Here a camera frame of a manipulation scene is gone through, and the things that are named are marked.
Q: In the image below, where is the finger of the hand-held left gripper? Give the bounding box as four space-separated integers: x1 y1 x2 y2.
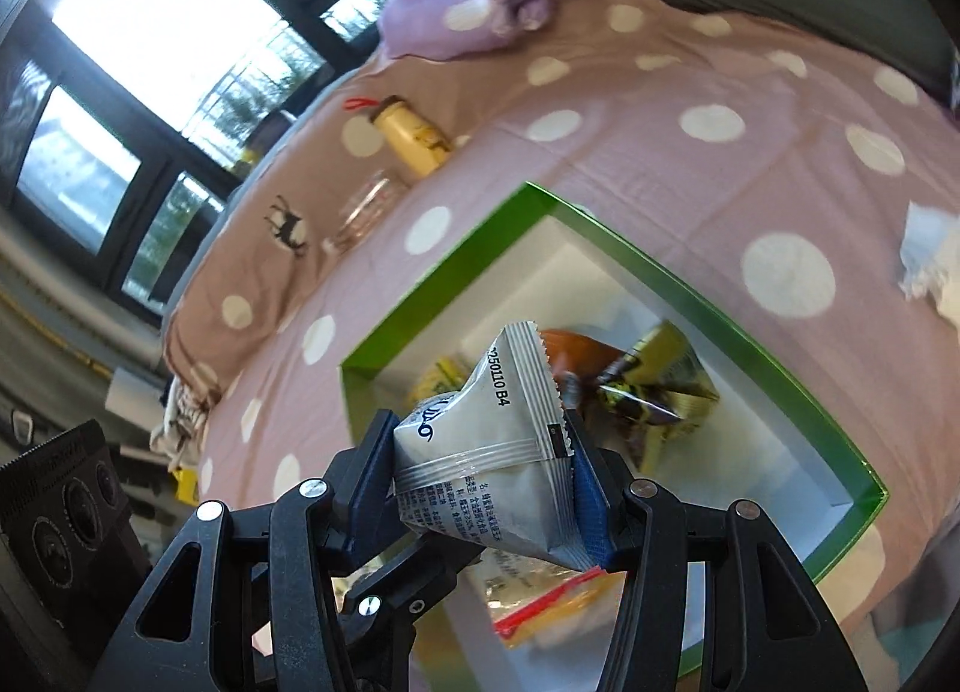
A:
340 540 490 692

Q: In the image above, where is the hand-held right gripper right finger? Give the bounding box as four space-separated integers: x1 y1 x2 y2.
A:
562 408 872 692

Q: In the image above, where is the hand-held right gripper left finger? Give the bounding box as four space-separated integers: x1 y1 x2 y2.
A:
88 407 400 692

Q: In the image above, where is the white peanut snack packet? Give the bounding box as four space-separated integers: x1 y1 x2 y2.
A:
391 321 605 574

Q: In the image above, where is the yellow-green snack packet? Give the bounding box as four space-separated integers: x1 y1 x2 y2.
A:
595 319 722 473

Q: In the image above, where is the orange snack packet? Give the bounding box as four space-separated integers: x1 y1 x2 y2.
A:
538 327 625 395

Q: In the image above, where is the green cardboard box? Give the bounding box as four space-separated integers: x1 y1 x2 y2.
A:
340 180 891 679

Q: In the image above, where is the clear packet with red edge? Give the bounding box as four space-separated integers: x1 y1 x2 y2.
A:
480 552 625 653

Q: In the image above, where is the pale yellow snack packet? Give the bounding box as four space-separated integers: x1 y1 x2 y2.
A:
409 353 482 410

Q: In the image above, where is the clear plastic bottle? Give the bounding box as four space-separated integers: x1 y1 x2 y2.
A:
321 169 407 256

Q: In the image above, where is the pink polka dot bed sheet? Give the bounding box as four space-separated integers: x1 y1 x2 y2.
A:
193 0 960 667

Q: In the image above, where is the white crumpled tissue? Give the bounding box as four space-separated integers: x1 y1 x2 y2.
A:
895 199 960 323

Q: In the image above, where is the black framed window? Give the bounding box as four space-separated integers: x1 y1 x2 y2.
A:
0 0 467 320

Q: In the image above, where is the yellow bottle with red strap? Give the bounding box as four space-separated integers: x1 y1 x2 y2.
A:
343 93 456 181

